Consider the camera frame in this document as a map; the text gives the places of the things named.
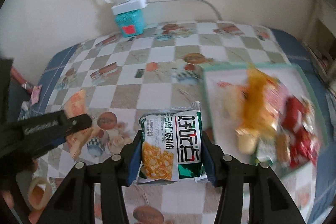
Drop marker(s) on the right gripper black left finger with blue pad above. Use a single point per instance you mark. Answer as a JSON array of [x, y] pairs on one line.
[[73, 201]]

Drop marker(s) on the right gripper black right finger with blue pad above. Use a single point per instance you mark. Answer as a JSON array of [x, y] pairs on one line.
[[269, 201]]

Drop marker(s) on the orange white snack packet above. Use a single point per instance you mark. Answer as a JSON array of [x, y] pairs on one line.
[[75, 109]]

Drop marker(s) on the large red snack bag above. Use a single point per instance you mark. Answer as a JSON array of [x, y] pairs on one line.
[[299, 125]]

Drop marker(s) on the cream bread roll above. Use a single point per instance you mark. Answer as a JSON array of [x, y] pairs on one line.
[[232, 98]]

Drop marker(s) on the white green cracker packet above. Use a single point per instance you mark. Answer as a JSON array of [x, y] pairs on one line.
[[171, 145]]

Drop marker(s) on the small pink candy wrapper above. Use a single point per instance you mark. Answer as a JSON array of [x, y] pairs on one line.
[[35, 95]]

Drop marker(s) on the teal cardboard box tray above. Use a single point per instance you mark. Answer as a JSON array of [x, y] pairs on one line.
[[293, 82]]

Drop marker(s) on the yellow orange snack bag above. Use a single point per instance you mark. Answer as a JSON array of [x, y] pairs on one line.
[[262, 104]]

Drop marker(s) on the checkered patterned tablecloth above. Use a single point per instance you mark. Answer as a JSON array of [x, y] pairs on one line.
[[127, 77]]

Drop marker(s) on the teal toy box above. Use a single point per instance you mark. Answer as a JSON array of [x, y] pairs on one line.
[[130, 23]]

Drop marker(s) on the white power strip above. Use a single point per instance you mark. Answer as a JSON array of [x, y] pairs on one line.
[[122, 6]]

